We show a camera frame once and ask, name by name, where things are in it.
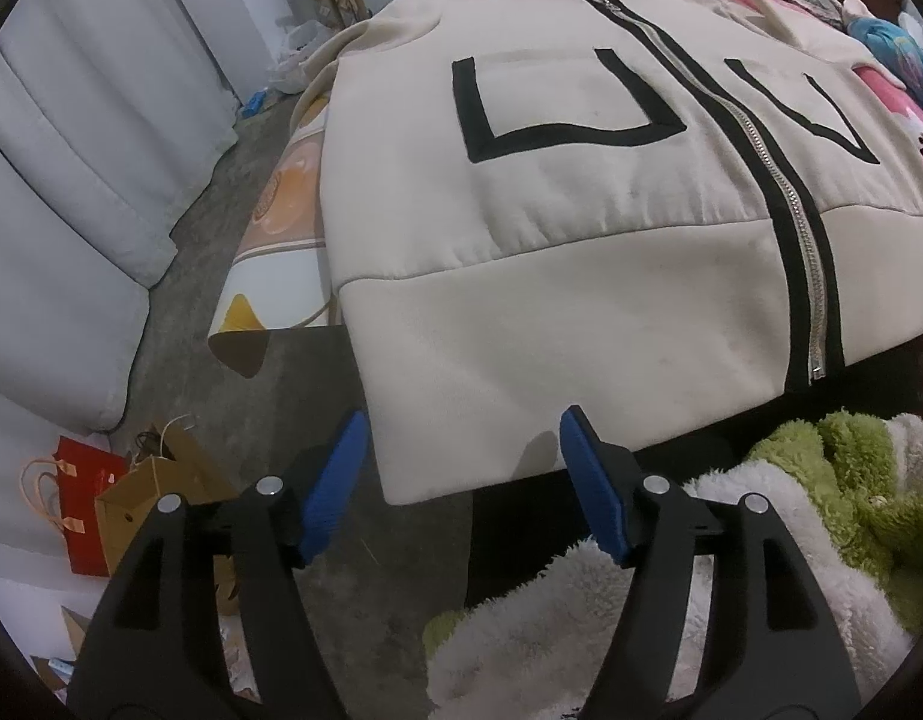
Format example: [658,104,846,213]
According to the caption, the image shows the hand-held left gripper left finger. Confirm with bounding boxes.
[65,411,372,720]

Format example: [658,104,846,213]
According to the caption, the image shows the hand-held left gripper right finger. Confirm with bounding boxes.
[558,405,863,720]

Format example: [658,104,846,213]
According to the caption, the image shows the cream zip jacket black stripes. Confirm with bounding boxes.
[296,0,923,507]

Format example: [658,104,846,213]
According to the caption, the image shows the green and white fleece garment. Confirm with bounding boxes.
[423,409,923,720]

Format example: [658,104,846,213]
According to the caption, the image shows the brown paper bag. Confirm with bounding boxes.
[94,416,241,616]

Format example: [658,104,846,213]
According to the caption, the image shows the red paper bag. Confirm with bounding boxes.
[22,435,128,578]

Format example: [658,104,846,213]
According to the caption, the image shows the white curtain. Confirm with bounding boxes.
[0,0,241,436]

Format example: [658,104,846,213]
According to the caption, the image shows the white plastic bag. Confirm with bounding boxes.
[266,19,335,95]

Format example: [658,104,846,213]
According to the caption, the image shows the pink floral blanket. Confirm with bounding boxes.
[626,0,923,181]

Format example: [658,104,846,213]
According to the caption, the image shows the blue printed cloth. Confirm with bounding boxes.
[847,11,923,136]

